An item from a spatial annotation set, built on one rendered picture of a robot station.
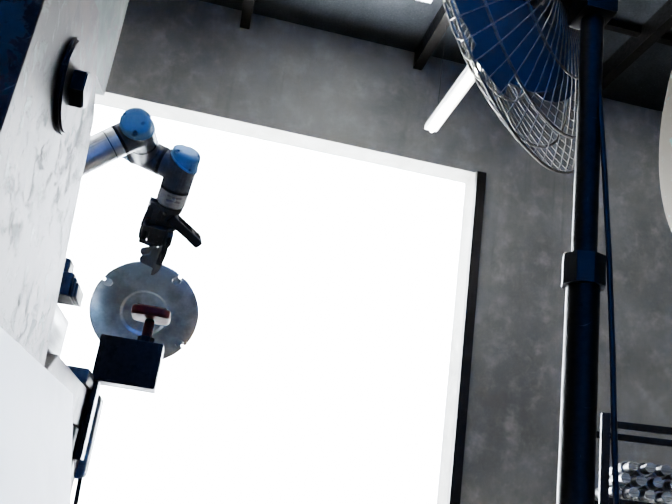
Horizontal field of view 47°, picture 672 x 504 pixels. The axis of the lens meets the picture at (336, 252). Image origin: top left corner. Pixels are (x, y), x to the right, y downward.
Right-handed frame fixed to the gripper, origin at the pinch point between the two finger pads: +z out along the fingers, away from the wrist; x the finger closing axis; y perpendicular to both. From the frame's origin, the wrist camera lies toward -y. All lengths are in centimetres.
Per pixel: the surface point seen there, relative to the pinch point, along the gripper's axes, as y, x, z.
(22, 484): 25, 136, -58
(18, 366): 27, 133, -66
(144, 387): 9, 88, -30
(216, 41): -56, -456, 41
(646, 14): -336, -354, -109
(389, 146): -207, -392, 61
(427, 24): -207, -427, -36
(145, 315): 11, 79, -37
